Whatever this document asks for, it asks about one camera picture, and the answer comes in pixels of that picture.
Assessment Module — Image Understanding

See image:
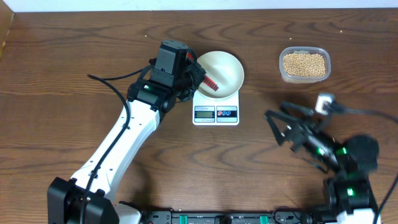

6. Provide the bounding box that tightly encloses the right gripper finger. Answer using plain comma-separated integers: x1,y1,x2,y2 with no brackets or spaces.
280,101,315,117
264,110,291,146

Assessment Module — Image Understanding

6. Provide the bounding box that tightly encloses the red plastic measuring scoop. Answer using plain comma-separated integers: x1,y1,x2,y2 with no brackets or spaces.
187,50,219,91

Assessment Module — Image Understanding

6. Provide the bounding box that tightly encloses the pile of soybeans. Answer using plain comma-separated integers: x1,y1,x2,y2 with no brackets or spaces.
283,53,326,77

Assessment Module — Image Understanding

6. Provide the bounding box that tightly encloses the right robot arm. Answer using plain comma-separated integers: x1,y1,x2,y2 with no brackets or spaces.
265,97,382,223

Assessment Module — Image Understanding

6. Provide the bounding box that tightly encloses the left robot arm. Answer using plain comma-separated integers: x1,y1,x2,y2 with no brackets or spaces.
47,40,205,223

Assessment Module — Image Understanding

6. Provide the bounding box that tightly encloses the cream ceramic bowl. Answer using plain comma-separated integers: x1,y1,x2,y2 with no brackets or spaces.
197,51,244,100

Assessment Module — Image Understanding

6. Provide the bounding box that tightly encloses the white digital kitchen scale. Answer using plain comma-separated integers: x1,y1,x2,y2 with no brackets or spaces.
192,91,240,126

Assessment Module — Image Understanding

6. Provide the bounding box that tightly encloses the clear plastic container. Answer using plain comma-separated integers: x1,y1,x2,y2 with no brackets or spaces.
279,47,331,83

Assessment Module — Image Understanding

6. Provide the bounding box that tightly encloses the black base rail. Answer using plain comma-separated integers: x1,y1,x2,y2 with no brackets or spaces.
138,209,312,224

